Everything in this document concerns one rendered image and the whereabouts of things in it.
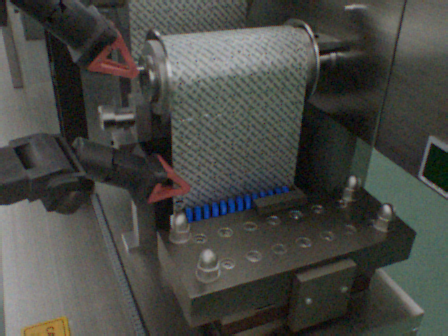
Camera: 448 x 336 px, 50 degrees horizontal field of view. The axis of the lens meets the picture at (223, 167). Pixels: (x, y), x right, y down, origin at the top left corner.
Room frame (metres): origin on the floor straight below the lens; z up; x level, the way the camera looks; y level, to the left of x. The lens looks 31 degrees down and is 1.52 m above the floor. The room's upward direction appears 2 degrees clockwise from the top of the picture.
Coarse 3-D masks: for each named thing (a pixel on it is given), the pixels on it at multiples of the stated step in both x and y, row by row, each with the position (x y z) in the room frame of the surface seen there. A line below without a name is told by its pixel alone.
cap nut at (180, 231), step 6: (174, 216) 0.60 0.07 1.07; (180, 216) 0.60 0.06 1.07; (174, 222) 0.59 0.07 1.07; (180, 222) 0.59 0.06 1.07; (186, 222) 0.59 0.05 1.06; (174, 228) 0.59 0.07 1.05; (180, 228) 0.59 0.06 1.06; (186, 228) 0.59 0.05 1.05; (174, 234) 0.59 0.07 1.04; (180, 234) 0.58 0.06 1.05; (186, 234) 0.59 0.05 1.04; (174, 240) 0.59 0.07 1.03; (180, 240) 0.58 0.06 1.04; (186, 240) 0.59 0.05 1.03
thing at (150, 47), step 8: (304, 40) 0.79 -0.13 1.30; (144, 48) 0.75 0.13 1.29; (152, 48) 0.71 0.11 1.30; (152, 56) 0.71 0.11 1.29; (160, 56) 0.69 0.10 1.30; (160, 64) 0.68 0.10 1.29; (160, 72) 0.67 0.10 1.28; (160, 80) 0.67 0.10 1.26; (160, 88) 0.67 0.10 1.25; (160, 96) 0.68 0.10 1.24; (152, 104) 0.72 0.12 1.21; (160, 104) 0.68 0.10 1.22; (160, 112) 0.68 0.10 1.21
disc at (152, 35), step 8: (152, 32) 0.73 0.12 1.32; (152, 40) 0.73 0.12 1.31; (160, 40) 0.70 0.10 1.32; (160, 48) 0.69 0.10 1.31; (168, 56) 0.68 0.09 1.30; (168, 64) 0.67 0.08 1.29; (168, 72) 0.66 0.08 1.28; (168, 80) 0.66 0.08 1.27; (168, 88) 0.66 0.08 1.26; (168, 96) 0.66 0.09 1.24; (168, 104) 0.66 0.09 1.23; (168, 112) 0.67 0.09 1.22; (160, 120) 0.71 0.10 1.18; (168, 120) 0.67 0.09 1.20
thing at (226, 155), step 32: (192, 128) 0.68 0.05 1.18; (224, 128) 0.70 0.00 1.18; (256, 128) 0.73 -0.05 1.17; (288, 128) 0.75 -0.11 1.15; (192, 160) 0.68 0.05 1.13; (224, 160) 0.70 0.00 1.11; (256, 160) 0.73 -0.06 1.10; (288, 160) 0.76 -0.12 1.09; (192, 192) 0.68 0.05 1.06; (224, 192) 0.70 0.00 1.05; (256, 192) 0.73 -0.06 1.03
